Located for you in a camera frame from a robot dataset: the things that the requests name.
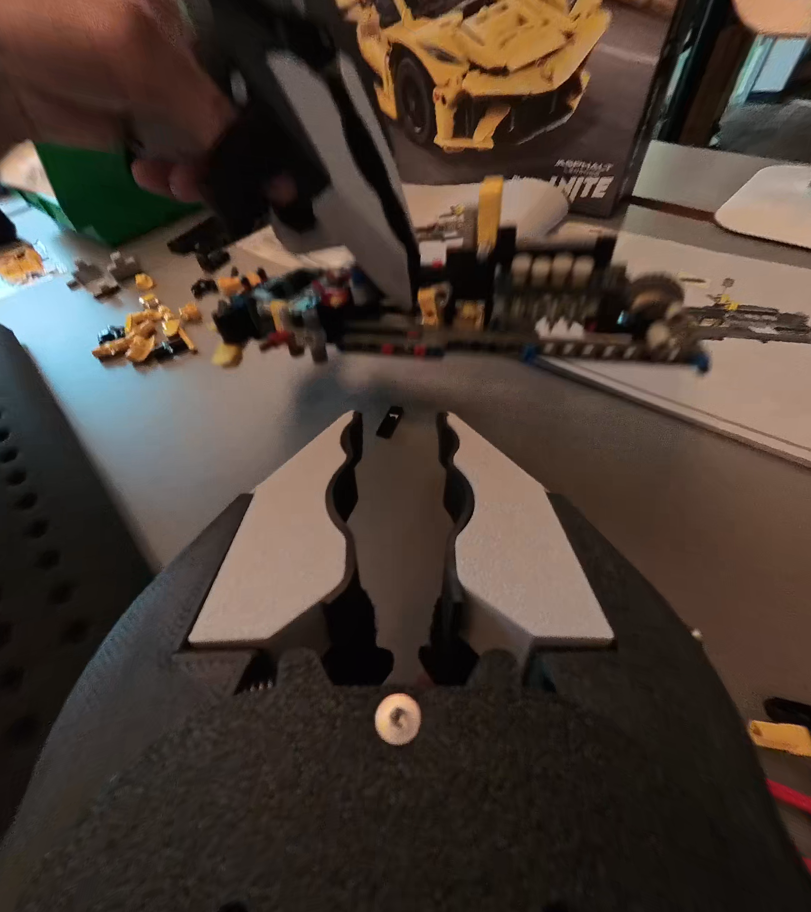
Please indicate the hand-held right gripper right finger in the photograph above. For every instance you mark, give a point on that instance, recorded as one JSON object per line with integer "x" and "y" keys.
{"x": 530, "y": 563}

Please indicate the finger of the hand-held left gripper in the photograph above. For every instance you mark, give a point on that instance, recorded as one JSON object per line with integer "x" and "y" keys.
{"x": 348, "y": 185}
{"x": 370, "y": 135}

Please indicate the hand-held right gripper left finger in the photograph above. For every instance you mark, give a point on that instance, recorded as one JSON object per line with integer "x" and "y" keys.
{"x": 277, "y": 563}

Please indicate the small black lego piece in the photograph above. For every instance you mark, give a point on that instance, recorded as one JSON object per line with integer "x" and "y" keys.
{"x": 390, "y": 422}

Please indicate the lego car chassis assembly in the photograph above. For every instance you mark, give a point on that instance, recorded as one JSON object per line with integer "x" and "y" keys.
{"x": 555, "y": 285}

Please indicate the pile of small lego pins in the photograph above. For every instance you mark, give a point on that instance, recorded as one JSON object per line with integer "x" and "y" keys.
{"x": 797, "y": 801}

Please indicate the long black lego beam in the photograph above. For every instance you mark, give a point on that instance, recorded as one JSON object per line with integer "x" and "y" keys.
{"x": 199, "y": 239}

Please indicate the lego set box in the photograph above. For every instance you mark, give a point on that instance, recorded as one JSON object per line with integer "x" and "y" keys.
{"x": 519, "y": 164}

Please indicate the grey lego piece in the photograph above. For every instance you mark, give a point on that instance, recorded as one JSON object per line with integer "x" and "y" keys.
{"x": 96, "y": 281}
{"x": 124, "y": 265}

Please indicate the pile of yellow lego pieces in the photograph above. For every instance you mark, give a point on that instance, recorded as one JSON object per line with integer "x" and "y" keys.
{"x": 142, "y": 335}

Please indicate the open lego instruction booklet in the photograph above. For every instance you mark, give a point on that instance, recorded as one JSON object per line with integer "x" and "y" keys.
{"x": 769, "y": 399}

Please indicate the person's left hand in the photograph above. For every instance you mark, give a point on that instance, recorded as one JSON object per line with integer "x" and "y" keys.
{"x": 56, "y": 71}

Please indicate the green plastic bin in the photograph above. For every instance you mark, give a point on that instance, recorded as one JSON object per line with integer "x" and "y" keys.
{"x": 113, "y": 192}

